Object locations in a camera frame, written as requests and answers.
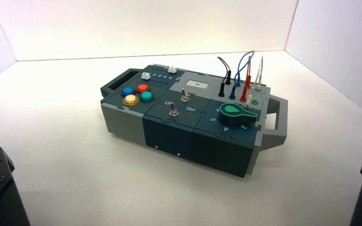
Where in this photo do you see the black jumper cable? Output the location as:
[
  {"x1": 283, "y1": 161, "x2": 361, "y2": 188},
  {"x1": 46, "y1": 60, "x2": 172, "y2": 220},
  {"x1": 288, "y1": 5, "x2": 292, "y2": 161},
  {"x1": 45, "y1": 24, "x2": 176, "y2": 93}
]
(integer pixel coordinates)
[{"x1": 217, "y1": 56, "x2": 232, "y2": 97}]

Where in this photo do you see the blue jumper cable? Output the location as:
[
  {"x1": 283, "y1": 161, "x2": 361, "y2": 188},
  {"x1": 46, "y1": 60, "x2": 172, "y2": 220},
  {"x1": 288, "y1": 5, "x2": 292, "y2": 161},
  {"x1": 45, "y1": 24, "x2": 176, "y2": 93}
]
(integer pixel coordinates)
[{"x1": 229, "y1": 50, "x2": 255, "y2": 100}]

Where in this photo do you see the red jumper cable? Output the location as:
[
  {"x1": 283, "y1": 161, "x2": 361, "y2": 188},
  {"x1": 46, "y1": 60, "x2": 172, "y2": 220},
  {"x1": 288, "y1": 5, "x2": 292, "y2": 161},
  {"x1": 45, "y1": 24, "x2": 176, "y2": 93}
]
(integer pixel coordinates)
[{"x1": 239, "y1": 56, "x2": 253, "y2": 103}]

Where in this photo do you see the yellow push button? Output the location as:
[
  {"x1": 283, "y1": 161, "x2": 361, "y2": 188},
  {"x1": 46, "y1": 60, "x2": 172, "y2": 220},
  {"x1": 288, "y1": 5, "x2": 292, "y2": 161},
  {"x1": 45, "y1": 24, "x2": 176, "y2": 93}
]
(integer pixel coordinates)
[{"x1": 122, "y1": 94, "x2": 140, "y2": 107}]

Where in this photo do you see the teal green push button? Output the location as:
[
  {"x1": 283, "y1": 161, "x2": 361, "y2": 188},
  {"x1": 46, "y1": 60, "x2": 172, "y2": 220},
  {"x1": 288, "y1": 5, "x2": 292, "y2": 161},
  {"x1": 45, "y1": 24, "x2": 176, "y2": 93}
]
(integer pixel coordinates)
[{"x1": 139, "y1": 91, "x2": 155, "y2": 103}]

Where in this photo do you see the small grey number display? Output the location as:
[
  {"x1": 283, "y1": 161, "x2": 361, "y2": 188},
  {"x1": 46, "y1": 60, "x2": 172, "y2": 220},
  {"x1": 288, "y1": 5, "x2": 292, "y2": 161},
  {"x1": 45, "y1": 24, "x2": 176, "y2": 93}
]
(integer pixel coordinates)
[{"x1": 185, "y1": 80, "x2": 209, "y2": 89}]

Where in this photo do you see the green and black rotary knob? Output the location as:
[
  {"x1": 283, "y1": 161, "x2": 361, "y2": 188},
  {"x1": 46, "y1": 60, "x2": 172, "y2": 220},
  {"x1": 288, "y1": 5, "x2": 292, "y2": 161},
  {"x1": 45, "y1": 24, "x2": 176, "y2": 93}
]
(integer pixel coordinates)
[{"x1": 218, "y1": 103, "x2": 258, "y2": 127}]

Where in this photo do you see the teal and grey control box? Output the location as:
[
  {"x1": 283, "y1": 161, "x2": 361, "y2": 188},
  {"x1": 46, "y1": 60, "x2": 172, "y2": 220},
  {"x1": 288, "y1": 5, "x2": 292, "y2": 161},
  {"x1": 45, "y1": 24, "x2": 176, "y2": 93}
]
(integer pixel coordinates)
[{"x1": 100, "y1": 65, "x2": 288, "y2": 179}]

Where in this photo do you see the white jumper cable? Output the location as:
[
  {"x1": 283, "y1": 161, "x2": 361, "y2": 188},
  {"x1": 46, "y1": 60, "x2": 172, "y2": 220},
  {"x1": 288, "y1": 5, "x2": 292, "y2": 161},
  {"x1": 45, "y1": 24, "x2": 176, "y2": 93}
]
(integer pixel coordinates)
[{"x1": 246, "y1": 55, "x2": 264, "y2": 108}]

